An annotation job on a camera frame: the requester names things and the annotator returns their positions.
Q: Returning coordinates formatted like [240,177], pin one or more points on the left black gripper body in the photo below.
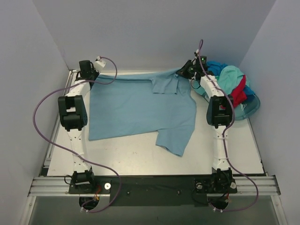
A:
[87,76]

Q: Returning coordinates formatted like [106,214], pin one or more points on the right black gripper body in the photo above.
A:
[185,69]

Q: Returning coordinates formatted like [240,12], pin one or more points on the light blue printed t-shirt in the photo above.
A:
[142,103]

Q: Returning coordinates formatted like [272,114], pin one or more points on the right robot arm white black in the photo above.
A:
[218,126]

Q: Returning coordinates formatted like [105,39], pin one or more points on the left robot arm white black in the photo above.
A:
[74,118]

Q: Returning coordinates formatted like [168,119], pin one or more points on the royal blue t-shirt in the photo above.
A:
[215,66]

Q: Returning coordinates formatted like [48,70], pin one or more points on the red t-shirt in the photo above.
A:
[238,93]

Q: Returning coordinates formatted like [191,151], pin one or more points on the translucent teal plastic basket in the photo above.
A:
[248,107]

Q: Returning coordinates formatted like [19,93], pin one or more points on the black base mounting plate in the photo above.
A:
[164,190]

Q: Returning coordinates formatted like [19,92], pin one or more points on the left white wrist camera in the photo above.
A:
[99,64]

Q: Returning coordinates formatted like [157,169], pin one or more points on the aluminium front rail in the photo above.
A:
[267,185]

